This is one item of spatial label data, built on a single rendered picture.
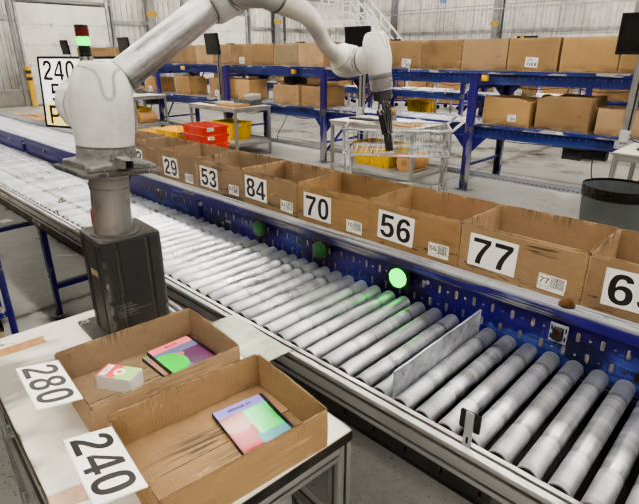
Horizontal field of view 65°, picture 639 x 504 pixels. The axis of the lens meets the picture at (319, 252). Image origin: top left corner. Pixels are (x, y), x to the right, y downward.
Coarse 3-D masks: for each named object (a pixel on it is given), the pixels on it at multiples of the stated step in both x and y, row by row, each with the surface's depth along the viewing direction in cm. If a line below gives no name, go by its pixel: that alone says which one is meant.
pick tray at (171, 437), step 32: (192, 384) 117; (224, 384) 123; (256, 384) 130; (288, 384) 118; (128, 416) 108; (160, 416) 114; (192, 416) 118; (288, 416) 118; (320, 416) 106; (128, 448) 109; (160, 448) 109; (192, 448) 108; (224, 448) 108; (256, 448) 96; (288, 448) 102; (320, 448) 109; (160, 480) 100; (192, 480) 100; (224, 480) 93; (256, 480) 99
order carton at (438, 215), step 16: (400, 192) 202; (416, 192) 206; (432, 192) 201; (384, 208) 184; (400, 208) 179; (416, 208) 209; (432, 208) 203; (448, 208) 198; (464, 208) 193; (480, 208) 188; (368, 224) 191; (416, 224) 175; (432, 224) 171; (448, 224) 167; (384, 240) 188; (416, 240) 177; (432, 240) 173; (448, 240) 168; (432, 256) 175; (448, 256) 170
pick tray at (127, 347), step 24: (192, 312) 148; (120, 336) 138; (144, 336) 142; (168, 336) 148; (192, 336) 152; (216, 336) 140; (72, 360) 130; (96, 360) 135; (120, 360) 140; (216, 360) 126; (96, 384) 130; (144, 384) 130; (168, 384) 119; (96, 408) 108; (120, 408) 112
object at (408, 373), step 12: (480, 312) 157; (468, 324) 152; (444, 336) 142; (456, 336) 148; (468, 336) 155; (432, 348) 138; (444, 348) 144; (456, 348) 151; (408, 360) 131; (420, 360) 135; (432, 360) 140; (396, 372) 127; (408, 372) 132; (420, 372) 137; (396, 384) 129; (408, 384) 134
